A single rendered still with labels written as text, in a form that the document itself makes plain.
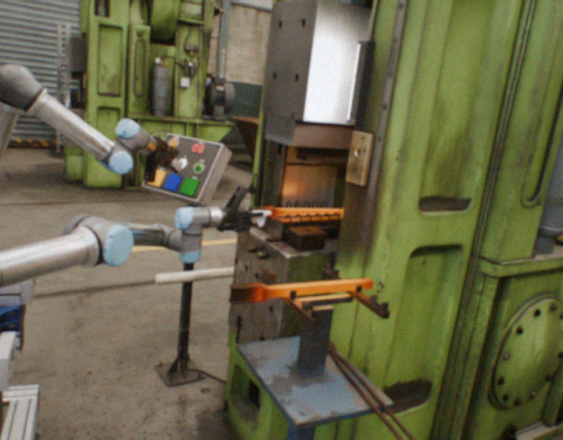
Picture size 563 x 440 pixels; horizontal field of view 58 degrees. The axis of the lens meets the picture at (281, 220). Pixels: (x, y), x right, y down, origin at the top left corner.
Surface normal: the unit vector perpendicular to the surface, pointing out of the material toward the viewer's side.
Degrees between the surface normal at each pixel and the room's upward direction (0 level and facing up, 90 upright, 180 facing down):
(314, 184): 90
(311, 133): 90
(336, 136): 90
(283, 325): 90
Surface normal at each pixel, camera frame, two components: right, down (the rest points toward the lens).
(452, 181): 0.52, 0.26
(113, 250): 0.91, 0.20
